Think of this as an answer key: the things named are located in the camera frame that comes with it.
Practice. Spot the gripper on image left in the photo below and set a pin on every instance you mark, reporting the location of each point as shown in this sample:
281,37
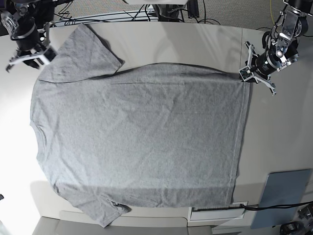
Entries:
33,46

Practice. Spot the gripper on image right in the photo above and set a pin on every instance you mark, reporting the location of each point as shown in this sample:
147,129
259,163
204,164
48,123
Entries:
260,67

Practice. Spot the grey T-shirt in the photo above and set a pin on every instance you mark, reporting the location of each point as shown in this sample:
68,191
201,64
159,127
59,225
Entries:
158,136

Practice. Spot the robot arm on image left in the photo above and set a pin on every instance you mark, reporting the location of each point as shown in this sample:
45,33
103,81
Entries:
14,12

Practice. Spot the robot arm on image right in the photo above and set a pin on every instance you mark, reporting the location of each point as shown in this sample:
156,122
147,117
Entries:
280,44

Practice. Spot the blue-grey flat pad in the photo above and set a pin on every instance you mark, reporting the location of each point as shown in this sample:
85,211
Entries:
281,188

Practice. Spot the black device at corner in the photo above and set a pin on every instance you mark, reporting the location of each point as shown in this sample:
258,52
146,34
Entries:
292,228

